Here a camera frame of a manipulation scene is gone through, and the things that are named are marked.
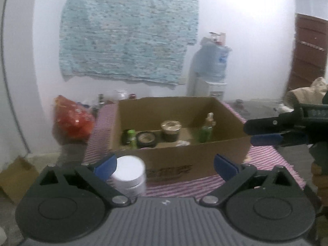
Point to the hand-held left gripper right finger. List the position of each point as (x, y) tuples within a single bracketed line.
[(225, 167)]

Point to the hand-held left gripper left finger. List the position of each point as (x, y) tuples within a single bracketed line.
[(106, 166)]

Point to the white plastic roll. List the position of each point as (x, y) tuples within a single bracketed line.
[(285, 108)]

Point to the purple checkered tablecloth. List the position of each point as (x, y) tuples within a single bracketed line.
[(179, 188)]

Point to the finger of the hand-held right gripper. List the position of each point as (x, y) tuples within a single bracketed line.
[(266, 139), (261, 125)]

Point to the light blue floral cloth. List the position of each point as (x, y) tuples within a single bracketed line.
[(128, 30)]

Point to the red sauce jar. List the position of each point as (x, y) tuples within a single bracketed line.
[(132, 96)]

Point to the black cylinder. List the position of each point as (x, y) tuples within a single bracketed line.
[(124, 138)]

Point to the black tape roll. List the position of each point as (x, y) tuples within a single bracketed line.
[(139, 143)]

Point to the black jar with gold lid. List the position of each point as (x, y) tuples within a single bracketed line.
[(170, 133)]

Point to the brown cardboard box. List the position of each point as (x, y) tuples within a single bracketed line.
[(179, 158)]

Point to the small cardboard box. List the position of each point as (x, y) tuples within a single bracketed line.
[(15, 179)]

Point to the beige sack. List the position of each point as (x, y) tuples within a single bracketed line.
[(307, 92)]

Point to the cluster of small bottles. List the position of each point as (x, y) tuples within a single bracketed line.
[(217, 38)]

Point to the white plastic bottle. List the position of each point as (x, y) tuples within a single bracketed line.
[(128, 171)]

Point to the green dropper bottle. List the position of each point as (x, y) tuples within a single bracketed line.
[(205, 133)]

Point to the white charger plug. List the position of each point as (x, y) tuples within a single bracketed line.
[(183, 142)]

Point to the green lip balm tube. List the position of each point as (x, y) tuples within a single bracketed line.
[(132, 138)]

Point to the red plastic bag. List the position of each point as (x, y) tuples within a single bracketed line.
[(74, 120)]

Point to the glass bottle with dark cap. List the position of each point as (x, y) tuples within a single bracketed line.
[(100, 99)]

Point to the brown door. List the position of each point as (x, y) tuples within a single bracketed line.
[(307, 51)]

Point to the blue water jug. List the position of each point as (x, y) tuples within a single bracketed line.
[(210, 61)]

